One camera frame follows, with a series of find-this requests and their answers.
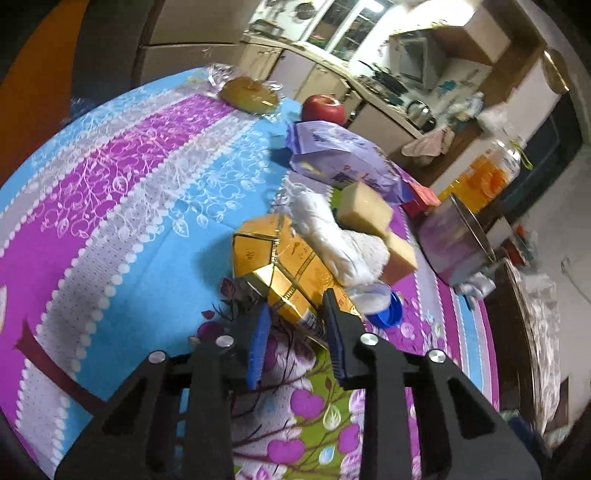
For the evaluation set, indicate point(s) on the black frying pan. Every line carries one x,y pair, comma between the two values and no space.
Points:
383,78

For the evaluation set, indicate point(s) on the hanging clear plastic bag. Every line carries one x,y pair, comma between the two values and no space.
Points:
491,117

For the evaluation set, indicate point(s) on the yellow green scouring sponge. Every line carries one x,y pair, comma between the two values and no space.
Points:
401,261
367,210

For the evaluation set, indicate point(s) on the pink hanging towel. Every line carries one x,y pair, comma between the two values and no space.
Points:
427,145

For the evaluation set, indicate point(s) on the small red box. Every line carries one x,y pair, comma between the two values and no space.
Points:
422,196

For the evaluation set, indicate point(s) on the gold orange carton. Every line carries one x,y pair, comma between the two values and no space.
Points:
286,263

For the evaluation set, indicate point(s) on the steel electric kettle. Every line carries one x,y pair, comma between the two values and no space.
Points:
422,115

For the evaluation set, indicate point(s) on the orange juice bottle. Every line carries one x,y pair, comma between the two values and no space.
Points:
485,175

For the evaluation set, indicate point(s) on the striped floral tablecloth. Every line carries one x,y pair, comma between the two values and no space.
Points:
115,194

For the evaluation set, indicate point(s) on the wooden wall cabinet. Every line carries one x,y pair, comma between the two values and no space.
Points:
489,32

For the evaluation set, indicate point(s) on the gold wall clock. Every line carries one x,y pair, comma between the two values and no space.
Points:
556,69

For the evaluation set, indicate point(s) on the cream lower kitchen cabinets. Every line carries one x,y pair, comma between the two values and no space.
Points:
300,69

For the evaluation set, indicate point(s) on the barred kitchen window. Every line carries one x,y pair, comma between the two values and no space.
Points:
341,27

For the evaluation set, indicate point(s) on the blue lid plastic container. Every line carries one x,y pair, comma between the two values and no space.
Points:
385,314

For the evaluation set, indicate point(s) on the silver refrigerator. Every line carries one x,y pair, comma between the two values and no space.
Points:
194,27

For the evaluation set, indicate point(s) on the orange wooden cabinet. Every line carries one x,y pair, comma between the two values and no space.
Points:
32,92

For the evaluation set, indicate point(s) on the steel pot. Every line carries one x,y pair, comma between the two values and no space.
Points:
448,249

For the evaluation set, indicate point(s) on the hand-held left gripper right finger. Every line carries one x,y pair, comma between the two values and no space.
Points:
334,341

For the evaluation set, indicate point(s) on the white glove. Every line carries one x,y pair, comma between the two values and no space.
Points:
332,240

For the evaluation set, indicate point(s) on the red apple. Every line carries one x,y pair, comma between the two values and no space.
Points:
323,108

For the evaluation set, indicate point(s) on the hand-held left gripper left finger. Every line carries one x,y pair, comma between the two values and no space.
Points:
258,350

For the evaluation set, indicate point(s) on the dark wooden table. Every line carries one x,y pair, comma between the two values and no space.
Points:
512,332

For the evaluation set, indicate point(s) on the steel range hood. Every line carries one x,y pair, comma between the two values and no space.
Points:
411,57

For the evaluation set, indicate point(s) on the purple snack bag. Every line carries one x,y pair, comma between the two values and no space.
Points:
337,152

